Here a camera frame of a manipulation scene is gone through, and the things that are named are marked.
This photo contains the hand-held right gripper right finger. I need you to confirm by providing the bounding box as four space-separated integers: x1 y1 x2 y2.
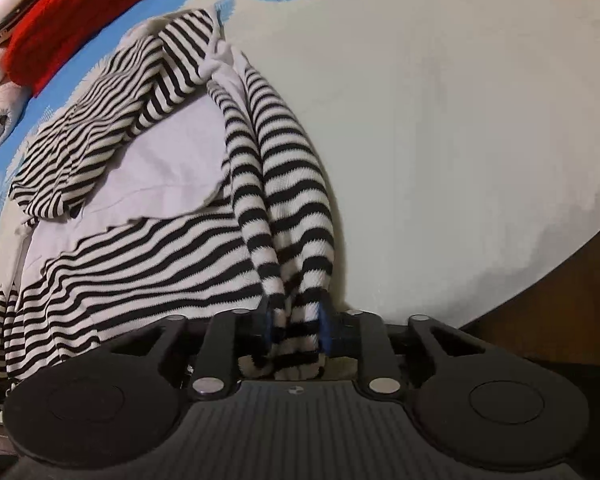
319 300 488 398

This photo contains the speckled cream folded blanket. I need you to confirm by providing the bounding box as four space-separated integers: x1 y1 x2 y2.
0 80 32 171

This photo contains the blue and cream bed sheet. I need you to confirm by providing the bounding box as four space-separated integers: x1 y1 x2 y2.
0 0 600 331

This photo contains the red folded blanket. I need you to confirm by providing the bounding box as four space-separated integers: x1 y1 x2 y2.
2 0 162 97

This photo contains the striped and white sweater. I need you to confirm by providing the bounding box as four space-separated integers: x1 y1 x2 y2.
0 7 338 396

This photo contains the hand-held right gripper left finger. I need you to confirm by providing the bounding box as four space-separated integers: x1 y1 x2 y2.
100 299 279 400

